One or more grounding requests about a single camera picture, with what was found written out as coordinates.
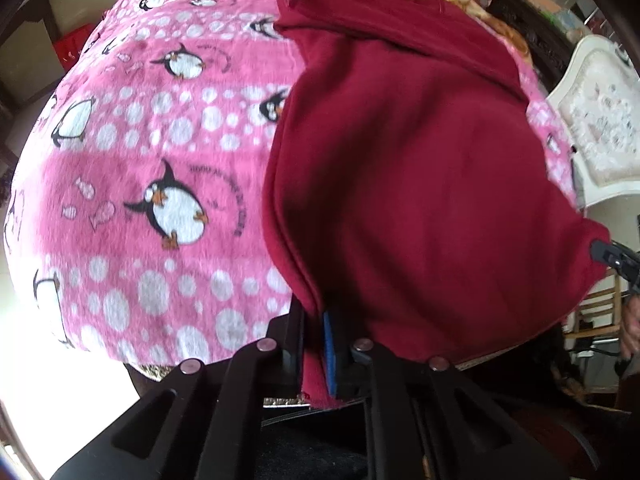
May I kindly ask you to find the orange floral blanket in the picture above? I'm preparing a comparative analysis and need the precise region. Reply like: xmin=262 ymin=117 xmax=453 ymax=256
xmin=380 ymin=0 xmax=533 ymax=61

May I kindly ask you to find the dark red sweater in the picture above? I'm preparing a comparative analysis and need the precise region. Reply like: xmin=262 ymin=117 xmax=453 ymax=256
xmin=261 ymin=0 xmax=612 ymax=406

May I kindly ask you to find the person's right hand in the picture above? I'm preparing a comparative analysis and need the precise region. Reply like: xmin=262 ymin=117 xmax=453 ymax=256
xmin=620 ymin=295 xmax=640 ymax=361

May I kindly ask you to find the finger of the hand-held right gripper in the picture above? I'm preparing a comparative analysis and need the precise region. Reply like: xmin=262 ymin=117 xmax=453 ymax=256
xmin=590 ymin=240 xmax=640 ymax=293

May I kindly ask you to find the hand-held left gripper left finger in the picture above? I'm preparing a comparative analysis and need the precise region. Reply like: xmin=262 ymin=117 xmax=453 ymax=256
xmin=50 ymin=297 xmax=307 ymax=480

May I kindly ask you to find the pink penguin print blanket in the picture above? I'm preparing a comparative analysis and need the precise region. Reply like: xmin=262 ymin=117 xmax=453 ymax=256
xmin=2 ymin=0 xmax=586 ymax=366

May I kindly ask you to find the wooden chair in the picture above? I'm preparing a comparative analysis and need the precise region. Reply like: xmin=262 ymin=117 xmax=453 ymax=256
xmin=565 ymin=270 xmax=626 ymax=346

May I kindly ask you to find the white upholstered chair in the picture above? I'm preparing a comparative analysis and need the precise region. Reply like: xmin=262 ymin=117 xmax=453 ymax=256
xmin=545 ymin=35 xmax=640 ymax=208

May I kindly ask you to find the dark carved headboard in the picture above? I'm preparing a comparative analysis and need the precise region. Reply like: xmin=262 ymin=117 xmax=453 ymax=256
xmin=480 ymin=0 xmax=581 ymax=91

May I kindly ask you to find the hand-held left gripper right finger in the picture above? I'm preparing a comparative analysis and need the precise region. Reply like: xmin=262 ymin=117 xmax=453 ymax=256
xmin=321 ymin=310 xmax=571 ymax=480

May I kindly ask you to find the red plastic bin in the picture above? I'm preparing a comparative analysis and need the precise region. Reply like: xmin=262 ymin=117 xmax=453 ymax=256
xmin=52 ymin=27 xmax=96 ymax=73

